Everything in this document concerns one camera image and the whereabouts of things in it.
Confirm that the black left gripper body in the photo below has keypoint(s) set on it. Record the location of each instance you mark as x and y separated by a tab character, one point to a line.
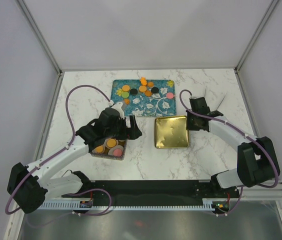
120	131

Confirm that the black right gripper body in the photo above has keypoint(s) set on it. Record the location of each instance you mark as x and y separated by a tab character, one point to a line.
191	124

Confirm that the orange round cookie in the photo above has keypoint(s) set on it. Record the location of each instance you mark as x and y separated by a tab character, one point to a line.
142	88
126	88
111	143
99	149

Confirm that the gold tin lid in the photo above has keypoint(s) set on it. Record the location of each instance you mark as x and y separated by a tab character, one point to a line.
170	132

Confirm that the pink cookie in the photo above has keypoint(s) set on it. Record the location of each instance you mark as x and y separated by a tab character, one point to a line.
117	152
170	95

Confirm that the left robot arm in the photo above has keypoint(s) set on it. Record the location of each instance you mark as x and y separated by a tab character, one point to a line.
30	185

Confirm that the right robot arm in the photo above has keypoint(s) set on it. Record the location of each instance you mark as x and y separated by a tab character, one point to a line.
257	163

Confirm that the square cookie tin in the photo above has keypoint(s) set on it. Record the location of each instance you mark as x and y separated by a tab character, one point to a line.
105	154

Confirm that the white paper cup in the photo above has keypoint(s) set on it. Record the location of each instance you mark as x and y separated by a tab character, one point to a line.
110	153

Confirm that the orange flower cookie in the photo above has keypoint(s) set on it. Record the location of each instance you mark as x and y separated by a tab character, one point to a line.
127	101

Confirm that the green cookie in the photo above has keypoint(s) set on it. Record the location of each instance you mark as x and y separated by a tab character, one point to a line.
125	94

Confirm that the teal floral tray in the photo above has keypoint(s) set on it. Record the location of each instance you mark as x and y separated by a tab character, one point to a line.
146	104

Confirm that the black sandwich cookie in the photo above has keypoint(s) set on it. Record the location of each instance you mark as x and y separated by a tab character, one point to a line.
133	92
154	90

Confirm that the orange fish cookie on tray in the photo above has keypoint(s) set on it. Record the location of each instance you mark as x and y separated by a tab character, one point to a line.
143	81

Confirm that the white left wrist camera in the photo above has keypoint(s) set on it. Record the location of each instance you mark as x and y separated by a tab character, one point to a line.
118	106

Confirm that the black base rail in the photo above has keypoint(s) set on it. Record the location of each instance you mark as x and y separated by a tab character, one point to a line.
156	193

